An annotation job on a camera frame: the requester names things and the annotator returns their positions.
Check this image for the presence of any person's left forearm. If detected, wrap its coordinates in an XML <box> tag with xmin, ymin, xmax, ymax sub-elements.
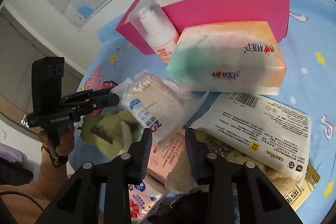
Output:
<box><xmin>1</xmin><ymin>151</ymin><xmax>68</xmax><ymax>223</ymax></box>

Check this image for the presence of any person's left hand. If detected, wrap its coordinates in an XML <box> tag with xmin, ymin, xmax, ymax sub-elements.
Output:
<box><xmin>38</xmin><ymin>124</ymin><xmax>75</xmax><ymax>156</ymax></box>

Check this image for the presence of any cream teddy bear plush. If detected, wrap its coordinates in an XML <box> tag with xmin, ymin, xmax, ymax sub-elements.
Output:
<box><xmin>165</xmin><ymin>130</ymin><xmax>295</xmax><ymax>195</ymax></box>

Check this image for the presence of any floral pocket tissue pack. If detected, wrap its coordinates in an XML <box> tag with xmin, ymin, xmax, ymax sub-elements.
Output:
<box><xmin>129</xmin><ymin>174</ymin><xmax>168</xmax><ymax>223</ymax></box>

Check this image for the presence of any green plush toy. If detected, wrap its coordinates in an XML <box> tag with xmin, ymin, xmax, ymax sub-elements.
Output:
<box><xmin>80</xmin><ymin>110</ymin><xmax>142</xmax><ymax>159</ymax></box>

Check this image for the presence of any pink hand cream packet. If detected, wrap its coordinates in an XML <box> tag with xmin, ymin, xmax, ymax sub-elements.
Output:
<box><xmin>147</xmin><ymin>129</ymin><xmax>185</xmax><ymax>184</ymax></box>

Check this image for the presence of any cotton swab bag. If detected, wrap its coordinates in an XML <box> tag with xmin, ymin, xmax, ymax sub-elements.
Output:
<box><xmin>112</xmin><ymin>70</ymin><xmax>209</xmax><ymax>144</ymax></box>

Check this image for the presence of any purple cloth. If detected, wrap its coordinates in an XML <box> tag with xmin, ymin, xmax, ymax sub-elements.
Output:
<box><xmin>0</xmin><ymin>143</ymin><xmax>27</xmax><ymax>163</ymax></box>

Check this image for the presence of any white wet wipes pack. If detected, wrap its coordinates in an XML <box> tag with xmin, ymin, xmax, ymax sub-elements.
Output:
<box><xmin>191</xmin><ymin>93</ymin><xmax>311</xmax><ymax>181</ymax></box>

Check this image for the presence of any white pump bottle in case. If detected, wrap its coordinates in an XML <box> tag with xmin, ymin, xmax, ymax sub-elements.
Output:
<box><xmin>127</xmin><ymin>0</ymin><xmax>179</xmax><ymax>65</ymax></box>

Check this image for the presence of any yellow tissue pack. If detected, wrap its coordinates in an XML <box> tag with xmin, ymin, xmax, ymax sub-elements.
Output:
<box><xmin>284</xmin><ymin>162</ymin><xmax>321</xmax><ymax>211</ymax></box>

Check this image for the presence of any rainbow tissue pack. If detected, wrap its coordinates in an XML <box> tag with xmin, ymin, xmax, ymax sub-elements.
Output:
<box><xmin>167</xmin><ymin>21</ymin><xmax>286</xmax><ymax>96</ymax></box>

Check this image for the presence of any pink storage box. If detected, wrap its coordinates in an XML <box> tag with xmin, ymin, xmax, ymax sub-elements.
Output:
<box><xmin>115</xmin><ymin>0</ymin><xmax>291</xmax><ymax>55</ymax></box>

